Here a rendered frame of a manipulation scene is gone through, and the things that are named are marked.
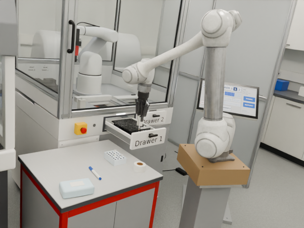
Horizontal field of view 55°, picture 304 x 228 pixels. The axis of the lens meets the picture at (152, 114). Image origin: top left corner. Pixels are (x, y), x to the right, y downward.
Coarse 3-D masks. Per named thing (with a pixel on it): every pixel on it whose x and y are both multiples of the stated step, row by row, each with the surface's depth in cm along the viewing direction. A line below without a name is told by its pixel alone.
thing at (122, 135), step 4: (108, 120) 207; (112, 120) 210; (136, 120) 217; (108, 124) 202; (112, 124) 200; (144, 124) 210; (104, 128) 205; (108, 128) 202; (112, 128) 198; (116, 128) 195; (152, 128) 204; (112, 132) 198; (116, 132) 195; (120, 132) 192; (124, 132) 189; (116, 136) 196; (120, 136) 192; (124, 136) 188; (128, 136) 185; (124, 140) 189; (128, 140) 185
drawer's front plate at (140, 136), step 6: (138, 132) 182; (144, 132) 185; (150, 132) 188; (156, 132) 192; (162, 132) 196; (132, 138) 180; (138, 138) 183; (144, 138) 186; (150, 138) 190; (162, 138) 198; (132, 144) 181; (144, 144) 188; (150, 144) 192; (156, 144) 196
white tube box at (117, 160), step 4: (104, 152) 178; (108, 152) 179; (112, 152) 180; (116, 152) 181; (104, 156) 178; (108, 156) 175; (112, 156) 175; (116, 156) 176; (120, 156) 176; (108, 160) 175; (112, 160) 171; (116, 160) 170; (120, 160) 172; (124, 160) 174; (112, 164) 172; (116, 164) 171; (120, 164) 173
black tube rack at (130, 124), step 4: (116, 120) 208; (120, 120) 208; (124, 120) 210; (128, 120) 211; (132, 120) 213; (116, 124) 208; (120, 124) 200; (124, 124) 201; (128, 124) 202; (132, 124) 204; (136, 124) 206; (120, 128) 201; (124, 128) 194; (128, 128) 195; (132, 128) 195; (136, 128) 197; (128, 132) 196; (132, 132) 198
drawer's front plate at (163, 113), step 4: (148, 112) 228; (152, 112) 230; (156, 112) 233; (160, 112) 236; (164, 112) 239; (148, 116) 228; (160, 116) 237; (164, 116) 241; (160, 120) 239; (164, 120) 242; (148, 124) 231; (152, 124) 234
